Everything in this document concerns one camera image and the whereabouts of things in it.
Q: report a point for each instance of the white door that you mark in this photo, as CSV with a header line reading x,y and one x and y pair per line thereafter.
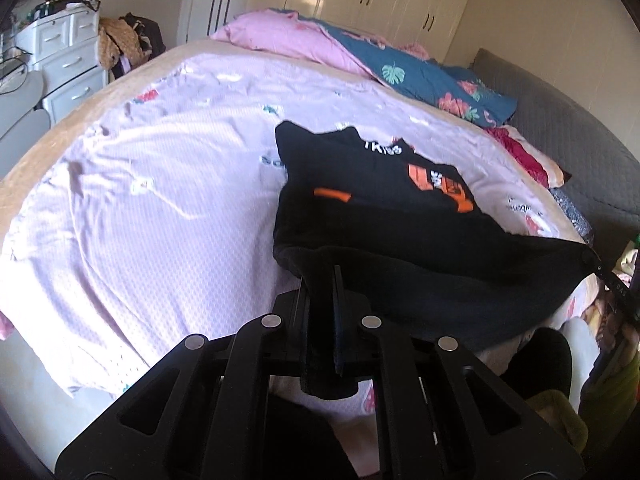
x,y
200,5

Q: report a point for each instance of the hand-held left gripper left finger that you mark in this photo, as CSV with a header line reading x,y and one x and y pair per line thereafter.
x,y
287,330

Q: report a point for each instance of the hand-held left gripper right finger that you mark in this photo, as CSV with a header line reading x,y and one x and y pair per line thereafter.
x,y
341,345

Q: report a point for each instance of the blue floral quilt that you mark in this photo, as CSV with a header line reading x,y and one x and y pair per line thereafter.
x,y
425,75

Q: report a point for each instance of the tan clothes pile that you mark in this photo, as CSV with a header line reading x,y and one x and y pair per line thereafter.
x,y
117,40

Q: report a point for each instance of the bed with pale floral sheet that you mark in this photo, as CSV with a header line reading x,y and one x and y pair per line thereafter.
x,y
150,210

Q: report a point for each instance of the white desk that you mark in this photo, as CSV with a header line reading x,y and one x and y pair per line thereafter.
x,y
20,90

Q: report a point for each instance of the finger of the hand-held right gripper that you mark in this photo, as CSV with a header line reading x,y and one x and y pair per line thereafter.
x,y
617,290

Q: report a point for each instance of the yellow-green cloth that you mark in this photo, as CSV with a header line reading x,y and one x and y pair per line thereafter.
x,y
555,410

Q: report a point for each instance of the grey quilted headboard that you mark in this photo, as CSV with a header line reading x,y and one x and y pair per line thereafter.
x,y
575,135

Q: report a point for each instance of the black long-sleeve shirt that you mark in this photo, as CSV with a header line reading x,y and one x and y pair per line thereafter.
x,y
400,240

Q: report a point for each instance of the pink pillow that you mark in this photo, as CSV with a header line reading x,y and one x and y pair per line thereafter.
x,y
280,35

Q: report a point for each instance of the dark bag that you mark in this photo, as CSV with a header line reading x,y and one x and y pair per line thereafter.
x,y
150,35

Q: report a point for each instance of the blue patterned pillow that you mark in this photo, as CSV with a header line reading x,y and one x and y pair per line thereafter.
x,y
575,215

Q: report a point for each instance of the green cloth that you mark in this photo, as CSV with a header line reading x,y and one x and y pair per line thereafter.
x,y
615,390

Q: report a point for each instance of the white drawer cabinet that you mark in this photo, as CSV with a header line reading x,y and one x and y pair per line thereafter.
x,y
65,65

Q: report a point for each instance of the red floral pillow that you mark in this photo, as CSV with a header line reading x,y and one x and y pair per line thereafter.
x,y
525,155

